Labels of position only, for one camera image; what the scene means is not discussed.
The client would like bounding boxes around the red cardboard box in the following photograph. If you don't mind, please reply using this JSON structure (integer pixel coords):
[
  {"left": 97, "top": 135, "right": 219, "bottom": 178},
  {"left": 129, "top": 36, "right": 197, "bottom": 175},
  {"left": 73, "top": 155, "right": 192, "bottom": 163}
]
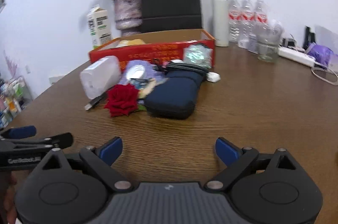
[{"left": 89, "top": 29, "right": 215, "bottom": 70}]

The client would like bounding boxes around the clear water bottle left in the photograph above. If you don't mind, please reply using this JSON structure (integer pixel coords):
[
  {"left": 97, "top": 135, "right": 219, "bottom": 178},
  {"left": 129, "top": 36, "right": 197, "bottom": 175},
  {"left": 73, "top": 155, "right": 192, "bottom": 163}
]
[{"left": 228, "top": 0, "right": 241, "bottom": 42}]

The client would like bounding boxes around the red fabric rose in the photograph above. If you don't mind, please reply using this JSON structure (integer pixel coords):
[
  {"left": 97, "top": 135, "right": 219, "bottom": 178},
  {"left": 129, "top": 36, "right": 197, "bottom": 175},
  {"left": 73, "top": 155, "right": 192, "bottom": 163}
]
[{"left": 104, "top": 84, "right": 139, "bottom": 117}]

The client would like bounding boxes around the clear water bottle middle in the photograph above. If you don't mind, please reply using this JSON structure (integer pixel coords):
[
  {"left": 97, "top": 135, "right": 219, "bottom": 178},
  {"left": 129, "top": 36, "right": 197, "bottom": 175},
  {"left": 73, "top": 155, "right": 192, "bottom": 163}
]
[{"left": 238, "top": 0, "right": 254, "bottom": 48}]

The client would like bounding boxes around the wire storage rack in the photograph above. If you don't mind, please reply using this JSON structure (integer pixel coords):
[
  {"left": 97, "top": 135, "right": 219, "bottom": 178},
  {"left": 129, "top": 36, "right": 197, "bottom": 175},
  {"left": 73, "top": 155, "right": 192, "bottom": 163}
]
[{"left": 1, "top": 76, "right": 33, "bottom": 130}]

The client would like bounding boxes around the white round plastic lid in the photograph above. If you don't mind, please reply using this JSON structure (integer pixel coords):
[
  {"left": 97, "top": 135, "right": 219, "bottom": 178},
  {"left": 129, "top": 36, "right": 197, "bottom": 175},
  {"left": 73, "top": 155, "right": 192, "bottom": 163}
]
[{"left": 126, "top": 65, "right": 147, "bottom": 80}]

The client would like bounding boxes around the black paper bag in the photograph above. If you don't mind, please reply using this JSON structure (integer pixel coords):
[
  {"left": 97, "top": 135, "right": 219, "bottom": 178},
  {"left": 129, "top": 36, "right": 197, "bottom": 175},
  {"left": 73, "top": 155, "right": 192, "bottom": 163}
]
[{"left": 140, "top": 0, "right": 202, "bottom": 33}]

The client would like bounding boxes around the purple marbled vase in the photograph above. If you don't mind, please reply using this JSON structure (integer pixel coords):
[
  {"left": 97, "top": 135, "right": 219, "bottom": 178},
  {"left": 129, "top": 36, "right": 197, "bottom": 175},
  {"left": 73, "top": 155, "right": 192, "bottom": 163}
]
[{"left": 114, "top": 0, "right": 142, "bottom": 36}]

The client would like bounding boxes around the purple fabric drawstring bag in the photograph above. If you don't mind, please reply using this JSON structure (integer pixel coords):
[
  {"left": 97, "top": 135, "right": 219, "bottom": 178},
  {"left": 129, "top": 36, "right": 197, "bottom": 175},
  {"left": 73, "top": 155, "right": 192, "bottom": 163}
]
[{"left": 119, "top": 60, "right": 164, "bottom": 85}]

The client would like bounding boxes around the white power strip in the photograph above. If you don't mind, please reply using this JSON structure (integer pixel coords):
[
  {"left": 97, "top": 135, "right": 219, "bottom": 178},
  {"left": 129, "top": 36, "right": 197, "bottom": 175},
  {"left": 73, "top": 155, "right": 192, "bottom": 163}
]
[{"left": 278, "top": 46, "right": 316, "bottom": 68}]

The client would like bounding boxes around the navy blue zip pouch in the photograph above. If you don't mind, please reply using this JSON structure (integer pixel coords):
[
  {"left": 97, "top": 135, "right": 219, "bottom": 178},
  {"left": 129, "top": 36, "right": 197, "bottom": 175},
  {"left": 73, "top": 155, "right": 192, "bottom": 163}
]
[{"left": 144, "top": 71, "right": 204, "bottom": 120}]

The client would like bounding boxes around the clear drinking glass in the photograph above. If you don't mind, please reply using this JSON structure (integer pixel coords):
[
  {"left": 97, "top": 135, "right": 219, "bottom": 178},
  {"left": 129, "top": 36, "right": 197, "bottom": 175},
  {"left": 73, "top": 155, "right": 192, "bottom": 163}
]
[{"left": 256, "top": 20, "right": 283, "bottom": 63}]

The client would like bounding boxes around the translucent white plastic box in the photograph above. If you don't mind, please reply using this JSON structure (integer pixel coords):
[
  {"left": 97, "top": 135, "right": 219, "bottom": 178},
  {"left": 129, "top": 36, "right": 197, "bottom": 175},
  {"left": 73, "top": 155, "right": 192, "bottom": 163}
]
[{"left": 80, "top": 56, "right": 121, "bottom": 100}]

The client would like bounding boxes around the yellow white plush toy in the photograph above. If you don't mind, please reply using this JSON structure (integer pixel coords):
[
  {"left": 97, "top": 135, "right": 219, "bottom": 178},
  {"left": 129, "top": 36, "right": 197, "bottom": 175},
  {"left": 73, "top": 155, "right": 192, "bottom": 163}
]
[{"left": 116, "top": 39, "right": 145, "bottom": 48}]

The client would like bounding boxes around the black usb cable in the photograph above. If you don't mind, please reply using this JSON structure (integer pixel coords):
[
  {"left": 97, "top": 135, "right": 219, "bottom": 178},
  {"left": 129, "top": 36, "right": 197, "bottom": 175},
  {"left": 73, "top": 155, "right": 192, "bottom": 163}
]
[{"left": 83, "top": 92, "right": 108, "bottom": 111}]

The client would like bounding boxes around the white thermos bottle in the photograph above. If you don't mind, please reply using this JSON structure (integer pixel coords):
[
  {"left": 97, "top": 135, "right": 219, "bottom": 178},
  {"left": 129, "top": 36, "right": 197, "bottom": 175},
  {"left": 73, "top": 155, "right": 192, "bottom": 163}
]
[{"left": 212, "top": 0, "right": 229, "bottom": 47}]

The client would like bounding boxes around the purple plastic bag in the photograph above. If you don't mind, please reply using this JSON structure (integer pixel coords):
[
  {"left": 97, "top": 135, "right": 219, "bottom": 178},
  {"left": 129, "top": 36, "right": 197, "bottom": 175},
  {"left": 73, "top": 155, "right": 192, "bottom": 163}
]
[{"left": 307, "top": 43, "right": 338, "bottom": 72}]

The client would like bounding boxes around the iridescent green ball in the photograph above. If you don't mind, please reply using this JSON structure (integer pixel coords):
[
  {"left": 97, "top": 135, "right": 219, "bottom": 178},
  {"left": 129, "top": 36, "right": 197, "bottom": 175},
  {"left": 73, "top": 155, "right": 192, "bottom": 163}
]
[{"left": 183, "top": 43, "right": 213, "bottom": 69}]

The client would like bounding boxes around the white green milk carton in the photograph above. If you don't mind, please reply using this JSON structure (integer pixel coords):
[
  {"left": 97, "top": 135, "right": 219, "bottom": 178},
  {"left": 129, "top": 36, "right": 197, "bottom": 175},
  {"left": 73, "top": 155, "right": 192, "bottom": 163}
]
[{"left": 87, "top": 5, "right": 112, "bottom": 48}]

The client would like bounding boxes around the small white earbud case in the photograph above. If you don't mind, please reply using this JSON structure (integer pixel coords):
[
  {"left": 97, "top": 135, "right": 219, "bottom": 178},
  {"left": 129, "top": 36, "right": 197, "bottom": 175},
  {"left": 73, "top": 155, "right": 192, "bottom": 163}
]
[{"left": 206, "top": 72, "right": 221, "bottom": 83}]

